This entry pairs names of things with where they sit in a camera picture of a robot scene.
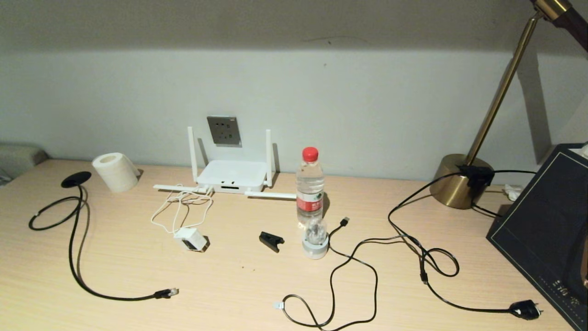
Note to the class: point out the white power adapter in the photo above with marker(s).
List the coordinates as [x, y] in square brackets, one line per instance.
[190, 238]

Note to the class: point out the white router with antennas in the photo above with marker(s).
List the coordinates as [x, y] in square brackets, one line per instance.
[232, 174]

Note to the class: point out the small round white device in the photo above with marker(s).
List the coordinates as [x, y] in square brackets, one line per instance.
[315, 248]

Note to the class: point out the red-capped water bottle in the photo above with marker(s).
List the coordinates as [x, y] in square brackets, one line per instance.
[310, 184]

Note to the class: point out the small black plastic clip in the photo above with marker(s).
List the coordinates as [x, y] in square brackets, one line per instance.
[270, 240]

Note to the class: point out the brass desk lamp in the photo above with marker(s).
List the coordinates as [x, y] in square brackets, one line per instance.
[452, 184]

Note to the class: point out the white toilet paper roll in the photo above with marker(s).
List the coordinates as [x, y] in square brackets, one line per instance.
[117, 174]

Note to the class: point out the black lamp base connector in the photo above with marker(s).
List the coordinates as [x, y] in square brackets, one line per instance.
[477, 177]

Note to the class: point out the black round desk grommet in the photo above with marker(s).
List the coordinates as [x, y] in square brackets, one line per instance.
[76, 179]

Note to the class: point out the small white object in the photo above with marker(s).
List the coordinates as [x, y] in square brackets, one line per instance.
[512, 192]

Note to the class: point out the large black box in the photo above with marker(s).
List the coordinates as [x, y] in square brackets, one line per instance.
[542, 220]

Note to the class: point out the grey cushion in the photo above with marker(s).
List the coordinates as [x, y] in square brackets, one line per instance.
[18, 158]

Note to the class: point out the grey wall socket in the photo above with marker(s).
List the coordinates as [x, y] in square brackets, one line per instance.
[223, 131]

